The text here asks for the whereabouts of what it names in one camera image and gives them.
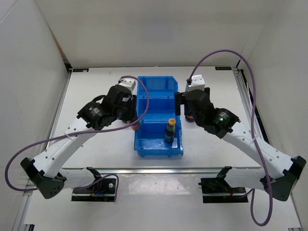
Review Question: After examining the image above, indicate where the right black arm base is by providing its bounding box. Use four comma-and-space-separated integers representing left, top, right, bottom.
198, 166, 248, 204

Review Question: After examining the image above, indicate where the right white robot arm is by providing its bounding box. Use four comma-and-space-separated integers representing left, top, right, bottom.
174, 88, 307, 201

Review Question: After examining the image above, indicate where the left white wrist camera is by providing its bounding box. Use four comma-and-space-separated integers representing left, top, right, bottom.
118, 77, 137, 93

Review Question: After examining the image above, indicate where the blue three-compartment plastic bin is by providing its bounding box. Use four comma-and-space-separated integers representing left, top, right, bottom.
134, 76, 183, 157

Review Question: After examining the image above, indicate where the red-lidded sauce jar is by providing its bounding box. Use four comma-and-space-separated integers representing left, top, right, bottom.
184, 105, 194, 122

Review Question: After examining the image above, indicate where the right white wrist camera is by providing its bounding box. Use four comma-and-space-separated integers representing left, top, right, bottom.
188, 75, 205, 91

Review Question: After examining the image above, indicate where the yellow-capped sauce bottle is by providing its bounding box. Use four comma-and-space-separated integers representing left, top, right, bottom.
164, 118, 176, 142
131, 121, 141, 131

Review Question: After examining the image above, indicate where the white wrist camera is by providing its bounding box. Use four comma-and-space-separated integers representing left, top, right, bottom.
188, 75, 205, 91
118, 77, 137, 93

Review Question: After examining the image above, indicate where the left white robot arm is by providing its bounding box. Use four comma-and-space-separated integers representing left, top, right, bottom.
21, 79, 137, 199

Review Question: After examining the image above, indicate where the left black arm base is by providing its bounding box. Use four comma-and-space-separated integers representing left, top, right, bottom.
71, 167, 119, 202

